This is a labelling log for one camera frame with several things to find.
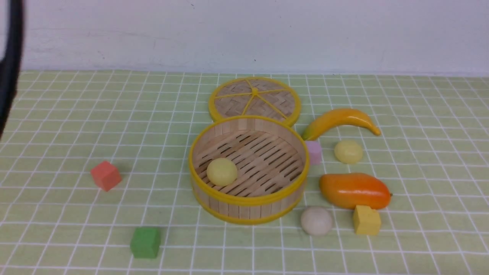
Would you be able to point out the pale yellow bun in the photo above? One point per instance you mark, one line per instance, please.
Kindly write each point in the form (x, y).
(222, 172)

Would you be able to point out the light yellow bun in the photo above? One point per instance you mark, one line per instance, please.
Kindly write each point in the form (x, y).
(348, 151)

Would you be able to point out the white bun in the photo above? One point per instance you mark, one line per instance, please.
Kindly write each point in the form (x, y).
(316, 221)

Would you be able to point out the bamboo steamer tray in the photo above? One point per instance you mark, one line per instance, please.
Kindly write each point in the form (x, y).
(272, 162)

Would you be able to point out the woven bamboo steamer lid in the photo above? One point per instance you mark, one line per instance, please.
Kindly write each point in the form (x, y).
(259, 96)

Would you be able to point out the pink foam cube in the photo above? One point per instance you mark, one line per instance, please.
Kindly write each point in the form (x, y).
(315, 152)

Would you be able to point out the yellow plastic banana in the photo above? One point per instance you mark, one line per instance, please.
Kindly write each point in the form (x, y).
(339, 117)

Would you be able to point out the orange plastic mango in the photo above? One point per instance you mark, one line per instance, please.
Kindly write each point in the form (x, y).
(348, 190)

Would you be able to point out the red foam cube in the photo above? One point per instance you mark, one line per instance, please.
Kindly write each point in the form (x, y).
(106, 176)

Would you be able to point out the green foam cube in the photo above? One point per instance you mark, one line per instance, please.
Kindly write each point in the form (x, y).
(145, 242)

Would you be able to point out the yellow foam cube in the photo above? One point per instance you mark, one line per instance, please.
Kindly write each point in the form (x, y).
(366, 221)

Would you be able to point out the green checked tablecloth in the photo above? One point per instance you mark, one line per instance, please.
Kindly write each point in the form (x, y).
(432, 156)

